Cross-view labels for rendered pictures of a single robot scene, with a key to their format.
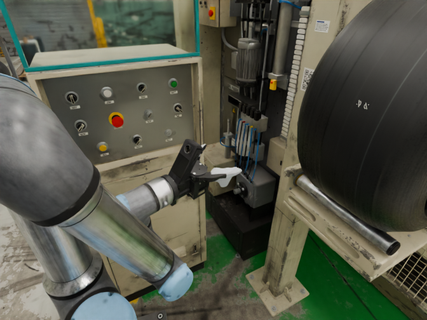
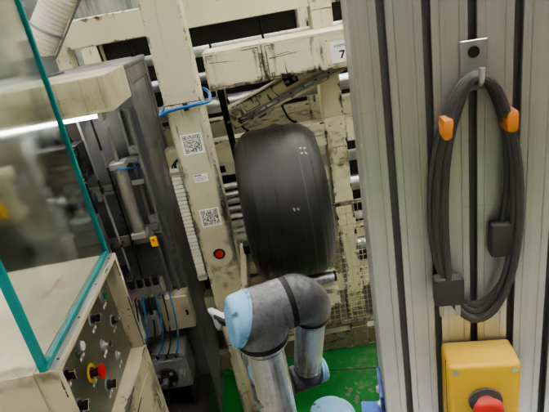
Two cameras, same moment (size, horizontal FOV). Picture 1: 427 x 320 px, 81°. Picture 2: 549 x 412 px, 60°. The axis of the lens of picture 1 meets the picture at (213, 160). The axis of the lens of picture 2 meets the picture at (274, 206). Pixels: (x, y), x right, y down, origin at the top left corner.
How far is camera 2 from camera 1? 1.16 m
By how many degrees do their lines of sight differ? 56
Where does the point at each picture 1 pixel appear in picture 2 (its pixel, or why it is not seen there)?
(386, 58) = (289, 183)
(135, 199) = not seen: hidden behind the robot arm
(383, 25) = (271, 169)
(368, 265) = (334, 296)
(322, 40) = (206, 186)
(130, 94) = (88, 334)
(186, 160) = not seen: hidden behind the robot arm
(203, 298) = not seen: outside the picture
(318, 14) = (193, 172)
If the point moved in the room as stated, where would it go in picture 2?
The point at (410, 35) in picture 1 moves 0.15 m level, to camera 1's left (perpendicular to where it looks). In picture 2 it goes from (289, 170) to (272, 187)
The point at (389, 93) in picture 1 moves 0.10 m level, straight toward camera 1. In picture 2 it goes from (304, 198) to (322, 205)
